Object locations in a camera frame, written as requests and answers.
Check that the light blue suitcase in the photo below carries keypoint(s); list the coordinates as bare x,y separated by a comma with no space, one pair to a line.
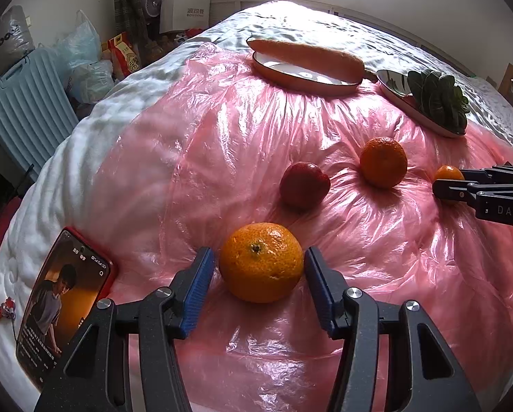
35,113

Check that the orange oval dish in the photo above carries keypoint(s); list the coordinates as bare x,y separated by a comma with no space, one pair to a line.
299,79

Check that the smartphone red case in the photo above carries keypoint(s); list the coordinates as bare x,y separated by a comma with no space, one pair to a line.
73,277

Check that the orange carrot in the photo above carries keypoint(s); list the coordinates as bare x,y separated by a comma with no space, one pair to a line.
334,63

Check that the plaid scarf hanging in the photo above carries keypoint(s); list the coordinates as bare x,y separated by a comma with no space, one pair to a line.
129,18

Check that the white bed duvet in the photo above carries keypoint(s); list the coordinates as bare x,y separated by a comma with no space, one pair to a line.
56,197

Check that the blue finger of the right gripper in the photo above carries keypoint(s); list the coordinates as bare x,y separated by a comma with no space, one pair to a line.
496,173
472,192

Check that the small orange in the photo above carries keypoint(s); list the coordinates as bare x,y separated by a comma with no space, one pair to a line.
261,262

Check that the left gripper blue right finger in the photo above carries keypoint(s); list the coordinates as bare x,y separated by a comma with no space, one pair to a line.
423,372

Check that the translucent blue plastic bag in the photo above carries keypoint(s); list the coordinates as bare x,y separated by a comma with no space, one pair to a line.
78,56

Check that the red yellow snack bag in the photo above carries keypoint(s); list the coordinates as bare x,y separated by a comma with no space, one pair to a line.
124,59

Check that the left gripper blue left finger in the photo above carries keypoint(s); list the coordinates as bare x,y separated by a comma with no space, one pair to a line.
93,372

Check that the grey rimmed white plate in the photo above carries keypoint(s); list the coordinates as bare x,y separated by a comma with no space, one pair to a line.
395,89

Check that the pink plastic sheet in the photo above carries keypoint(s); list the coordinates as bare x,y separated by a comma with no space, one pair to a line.
208,158

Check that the grey printed plastic bag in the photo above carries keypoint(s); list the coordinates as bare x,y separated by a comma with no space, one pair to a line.
16,41

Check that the white cardboard box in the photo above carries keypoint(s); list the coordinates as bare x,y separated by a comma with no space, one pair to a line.
183,15

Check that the green leafy vegetable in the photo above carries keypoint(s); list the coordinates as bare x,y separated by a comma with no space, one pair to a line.
440,99

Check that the small red apple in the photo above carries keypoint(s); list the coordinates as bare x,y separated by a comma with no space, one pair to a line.
303,186

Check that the wooden headboard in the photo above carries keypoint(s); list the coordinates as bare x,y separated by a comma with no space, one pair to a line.
505,87

